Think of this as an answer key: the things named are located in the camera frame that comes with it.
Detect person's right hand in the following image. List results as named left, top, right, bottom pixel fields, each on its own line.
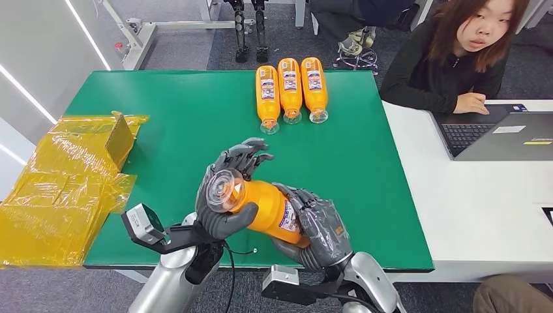
left=453, top=92, right=491, bottom=116

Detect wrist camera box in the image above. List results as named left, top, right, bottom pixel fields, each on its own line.
left=261, top=264, right=303, bottom=301
left=121, top=203, right=167, bottom=247

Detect white metal frame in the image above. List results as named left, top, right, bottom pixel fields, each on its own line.
left=100, top=0, right=256, bottom=71

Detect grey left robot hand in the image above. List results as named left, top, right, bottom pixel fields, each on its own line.
left=195, top=137, right=275, bottom=241

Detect white furniture leg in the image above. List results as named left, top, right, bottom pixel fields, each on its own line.
left=295, top=0, right=320, bottom=37

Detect black cable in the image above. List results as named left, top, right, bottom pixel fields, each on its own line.
left=222, top=241, right=237, bottom=313

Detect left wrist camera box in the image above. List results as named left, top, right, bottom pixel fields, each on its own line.
left=121, top=203, right=167, bottom=247

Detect cardboard box in yellow film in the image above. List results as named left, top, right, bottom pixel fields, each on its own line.
left=0, top=111, right=150, bottom=269

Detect green table mat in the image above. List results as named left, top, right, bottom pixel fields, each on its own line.
left=63, top=70, right=435, bottom=273

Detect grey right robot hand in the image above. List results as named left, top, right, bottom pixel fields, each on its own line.
left=271, top=182, right=353, bottom=272

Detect person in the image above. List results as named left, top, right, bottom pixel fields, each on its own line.
left=308, top=0, right=415, bottom=57
left=471, top=275, right=553, bottom=313
left=379, top=0, right=531, bottom=115

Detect black robot leg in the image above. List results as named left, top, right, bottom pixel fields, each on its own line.
left=252, top=0, right=269, bottom=64
left=224, top=0, right=250, bottom=64

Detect grey laptop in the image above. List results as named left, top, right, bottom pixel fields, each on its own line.
left=430, top=102, right=553, bottom=162

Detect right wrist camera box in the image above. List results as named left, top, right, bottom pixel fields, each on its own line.
left=261, top=264, right=303, bottom=301

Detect orange detergent bottle clear cap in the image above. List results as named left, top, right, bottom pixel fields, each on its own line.
left=300, top=56, right=329, bottom=125
left=205, top=168, right=311, bottom=248
left=255, top=65, right=282, bottom=136
left=277, top=57, right=303, bottom=125

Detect office chair base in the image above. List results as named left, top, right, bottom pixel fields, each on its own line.
left=333, top=46, right=380, bottom=75

